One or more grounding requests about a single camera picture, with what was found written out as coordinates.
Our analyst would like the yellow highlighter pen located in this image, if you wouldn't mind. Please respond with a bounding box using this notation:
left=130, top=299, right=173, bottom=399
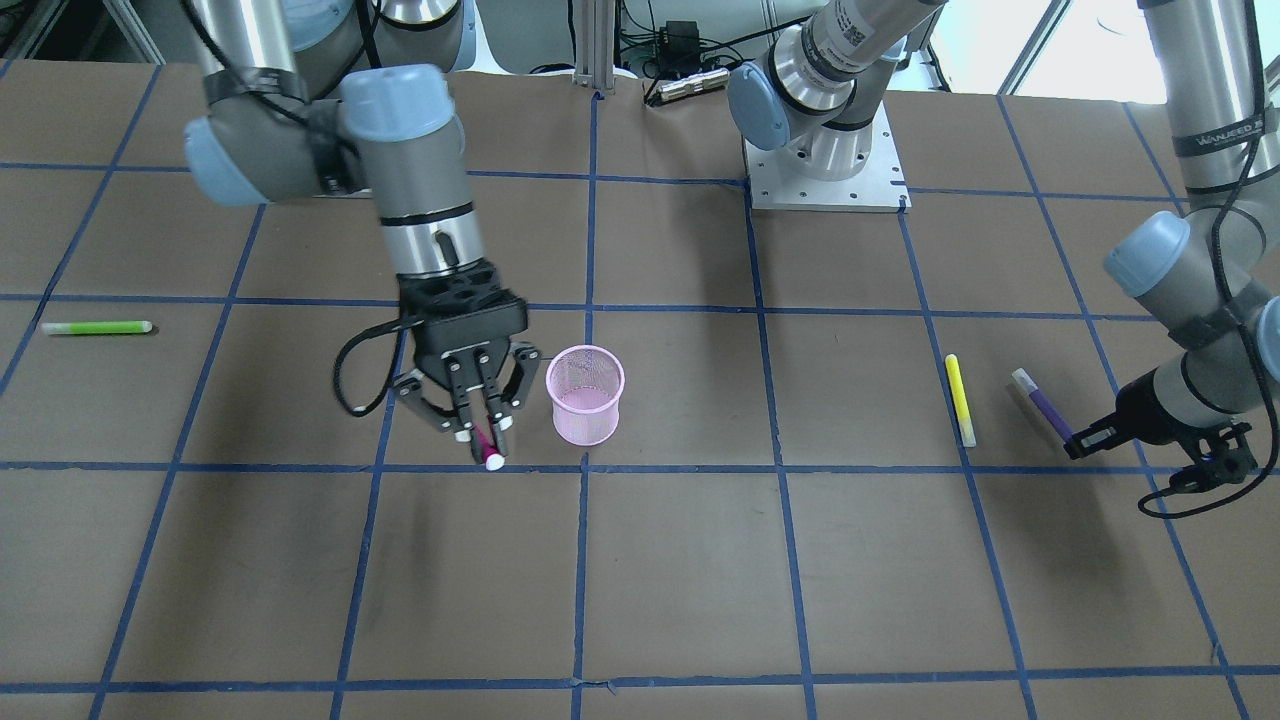
left=943, top=354, right=978, bottom=448

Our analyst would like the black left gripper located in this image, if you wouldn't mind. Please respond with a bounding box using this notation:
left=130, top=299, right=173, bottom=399
left=1062, top=372, right=1257, bottom=495

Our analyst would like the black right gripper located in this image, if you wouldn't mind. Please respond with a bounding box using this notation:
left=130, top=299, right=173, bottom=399
left=392, top=260, right=541, bottom=443

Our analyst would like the aluminium frame post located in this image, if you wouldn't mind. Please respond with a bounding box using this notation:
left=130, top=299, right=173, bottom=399
left=570, top=0, right=620, bottom=99

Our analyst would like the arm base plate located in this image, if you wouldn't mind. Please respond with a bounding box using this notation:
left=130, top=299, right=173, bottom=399
left=742, top=102, right=913, bottom=213

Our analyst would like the purple highlighter pen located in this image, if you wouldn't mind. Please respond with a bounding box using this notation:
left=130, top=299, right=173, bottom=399
left=1011, top=366, right=1073, bottom=443

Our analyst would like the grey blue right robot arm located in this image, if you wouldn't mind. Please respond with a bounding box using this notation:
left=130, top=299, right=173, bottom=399
left=180, top=1, right=539, bottom=457

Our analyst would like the pink mesh pen cup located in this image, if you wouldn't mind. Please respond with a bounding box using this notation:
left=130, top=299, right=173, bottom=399
left=545, top=345, right=626, bottom=447

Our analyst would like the silver metal connector block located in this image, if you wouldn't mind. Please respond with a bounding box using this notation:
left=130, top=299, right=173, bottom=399
left=648, top=68, right=731, bottom=106

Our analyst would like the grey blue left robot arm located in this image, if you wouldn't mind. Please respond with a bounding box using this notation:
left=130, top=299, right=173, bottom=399
left=727, top=1, right=1277, bottom=516

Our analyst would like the black power adapter box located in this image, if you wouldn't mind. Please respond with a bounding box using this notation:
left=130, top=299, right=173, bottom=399
left=657, top=20, right=701, bottom=58

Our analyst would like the pink highlighter pen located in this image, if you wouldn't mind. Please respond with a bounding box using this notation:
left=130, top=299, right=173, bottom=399
left=470, top=421, right=506, bottom=471

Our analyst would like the green highlighter pen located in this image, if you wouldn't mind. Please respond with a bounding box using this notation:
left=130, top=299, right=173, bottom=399
left=38, top=320, right=155, bottom=337

